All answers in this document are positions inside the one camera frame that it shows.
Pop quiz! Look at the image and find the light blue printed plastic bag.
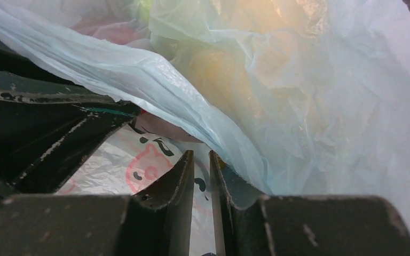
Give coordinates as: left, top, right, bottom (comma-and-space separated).
0, 0, 410, 256

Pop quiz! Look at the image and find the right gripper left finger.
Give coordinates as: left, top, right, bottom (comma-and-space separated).
0, 150, 194, 255

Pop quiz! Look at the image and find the red fake tomato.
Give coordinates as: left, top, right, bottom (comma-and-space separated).
130, 110, 202, 143

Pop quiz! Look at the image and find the yellow green fake mango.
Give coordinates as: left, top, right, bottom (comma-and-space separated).
176, 0, 319, 117

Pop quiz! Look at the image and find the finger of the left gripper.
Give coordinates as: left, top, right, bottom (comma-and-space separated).
0, 31, 142, 220

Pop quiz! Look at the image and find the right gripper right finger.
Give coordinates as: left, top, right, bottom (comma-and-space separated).
209, 151, 410, 255

